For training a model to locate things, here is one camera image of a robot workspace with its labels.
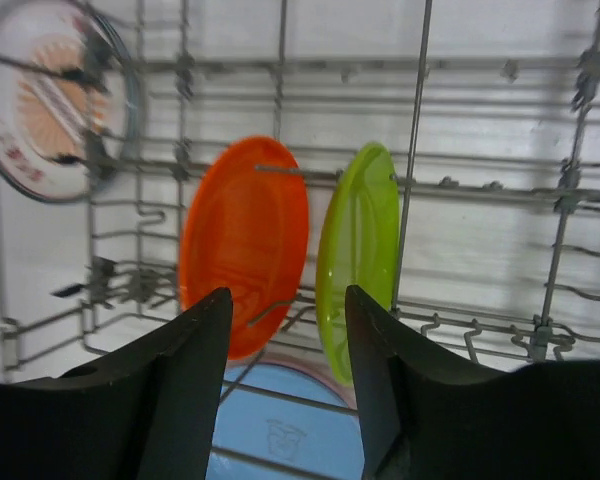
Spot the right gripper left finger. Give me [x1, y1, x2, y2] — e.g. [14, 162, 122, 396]
[0, 287, 233, 479]

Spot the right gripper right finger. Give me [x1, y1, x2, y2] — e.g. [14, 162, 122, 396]
[345, 285, 600, 479]

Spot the pink plate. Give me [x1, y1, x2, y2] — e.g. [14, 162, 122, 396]
[226, 353, 357, 410]

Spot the white plate brown floral pattern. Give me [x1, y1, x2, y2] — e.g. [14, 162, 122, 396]
[0, 1, 143, 204]

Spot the grey wire dish rack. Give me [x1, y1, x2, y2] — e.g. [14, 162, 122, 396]
[0, 0, 600, 480]

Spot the small orange plate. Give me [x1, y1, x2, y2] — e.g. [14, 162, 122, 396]
[179, 136, 310, 361]

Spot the blue plate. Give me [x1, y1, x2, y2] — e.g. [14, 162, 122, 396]
[206, 363, 364, 479]

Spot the small green plate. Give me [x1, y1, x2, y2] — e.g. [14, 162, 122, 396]
[315, 142, 400, 386]

